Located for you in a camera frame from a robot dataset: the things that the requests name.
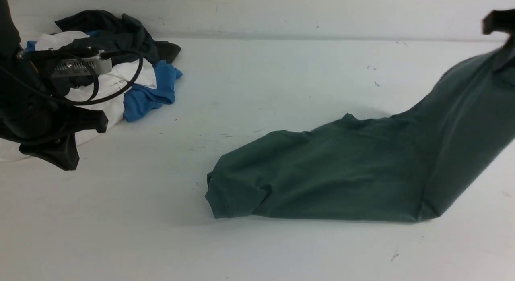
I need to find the dark grey shirt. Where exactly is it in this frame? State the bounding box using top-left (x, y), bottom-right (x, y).
top-left (55, 10), bottom-right (181, 65)

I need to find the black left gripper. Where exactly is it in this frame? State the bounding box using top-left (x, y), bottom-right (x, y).
top-left (1, 106), bottom-right (108, 171)

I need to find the blue shirt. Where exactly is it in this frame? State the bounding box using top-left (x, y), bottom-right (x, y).
top-left (26, 41), bottom-right (183, 122)

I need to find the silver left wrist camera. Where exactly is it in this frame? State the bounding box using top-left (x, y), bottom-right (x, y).
top-left (50, 50), bottom-right (113, 78)

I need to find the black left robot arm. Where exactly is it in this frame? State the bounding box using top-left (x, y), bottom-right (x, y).
top-left (0, 0), bottom-right (108, 171)

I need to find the green long sleeve shirt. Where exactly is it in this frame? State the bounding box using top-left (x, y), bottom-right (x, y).
top-left (205, 43), bottom-right (515, 223)

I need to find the white shirt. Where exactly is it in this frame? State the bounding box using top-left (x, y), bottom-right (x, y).
top-left (0, 31), bottom-right (157, 163)

